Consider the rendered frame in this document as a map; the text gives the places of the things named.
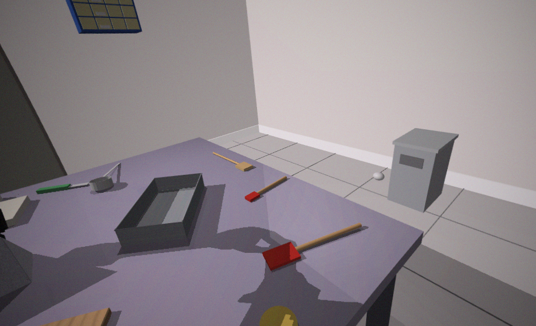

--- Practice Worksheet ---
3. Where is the red spatula with wooden handle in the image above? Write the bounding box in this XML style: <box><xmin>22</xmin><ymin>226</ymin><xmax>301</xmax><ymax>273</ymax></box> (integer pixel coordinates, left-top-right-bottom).
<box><xmin>262</xmin><ymin>223</ymin><xmax>362</xmax><ymax>271</ymax></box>

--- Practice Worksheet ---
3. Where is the red block on wooden stick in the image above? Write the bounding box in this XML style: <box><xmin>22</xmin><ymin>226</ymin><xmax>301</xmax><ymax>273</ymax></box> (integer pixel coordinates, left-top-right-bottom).
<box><xmin>245</xmin><ymin>176</ymin><xmax>287</xmax><ymax>202</ymax></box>

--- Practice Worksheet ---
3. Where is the wooden board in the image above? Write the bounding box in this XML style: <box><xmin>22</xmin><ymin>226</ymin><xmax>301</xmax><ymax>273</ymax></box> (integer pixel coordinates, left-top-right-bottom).
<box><xmin>39</xmin><ymin>308</ymin><xmax>112</xmax><ymax>326</ymax></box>

